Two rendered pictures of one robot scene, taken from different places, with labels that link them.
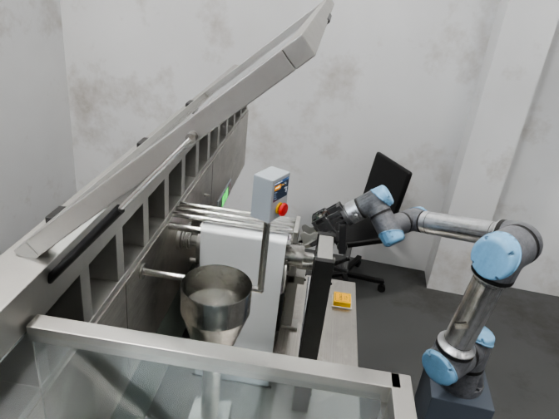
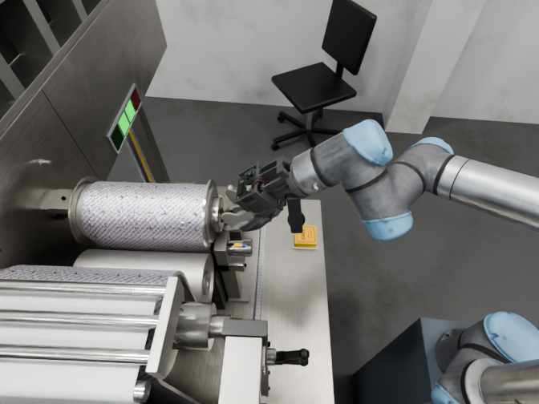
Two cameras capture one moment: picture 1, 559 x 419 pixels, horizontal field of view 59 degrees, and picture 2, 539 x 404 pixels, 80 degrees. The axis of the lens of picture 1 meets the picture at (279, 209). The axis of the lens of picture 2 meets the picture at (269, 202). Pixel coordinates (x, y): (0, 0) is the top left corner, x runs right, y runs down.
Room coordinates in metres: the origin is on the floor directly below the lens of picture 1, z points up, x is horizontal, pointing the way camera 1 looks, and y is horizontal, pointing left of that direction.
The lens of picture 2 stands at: (1.11, -0.16, 1.81)
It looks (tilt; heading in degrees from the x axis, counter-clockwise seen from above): 53 degrees down; 358
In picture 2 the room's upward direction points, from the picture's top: straight up
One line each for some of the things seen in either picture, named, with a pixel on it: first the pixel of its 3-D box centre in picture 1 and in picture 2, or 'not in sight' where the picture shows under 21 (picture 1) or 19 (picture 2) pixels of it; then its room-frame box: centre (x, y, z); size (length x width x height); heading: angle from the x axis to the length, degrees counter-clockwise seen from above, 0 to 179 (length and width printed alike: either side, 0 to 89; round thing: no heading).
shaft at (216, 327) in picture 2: (314, 258); (233, 327); (1.25, -0.12, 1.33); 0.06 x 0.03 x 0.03; 86
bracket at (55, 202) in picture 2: not in sight; (62, 200); (1.53, 0.25, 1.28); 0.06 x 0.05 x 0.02; 86
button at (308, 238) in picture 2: (342, 299); (305, 236); (1.65, -0.30, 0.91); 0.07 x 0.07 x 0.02; 86
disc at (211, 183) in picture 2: not in sight; (211, 214); (1.51, -0.05, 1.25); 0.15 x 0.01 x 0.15; 176
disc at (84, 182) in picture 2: not in sight; (91, 211); (1.52, 0.20, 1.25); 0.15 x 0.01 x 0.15; 176
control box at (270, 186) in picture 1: (273, 195); not in sight; (0.96, 0.02, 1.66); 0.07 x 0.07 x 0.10; 61
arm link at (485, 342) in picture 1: (471, 344); (502, 346); (1.27, -0.67, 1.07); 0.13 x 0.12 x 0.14; 131
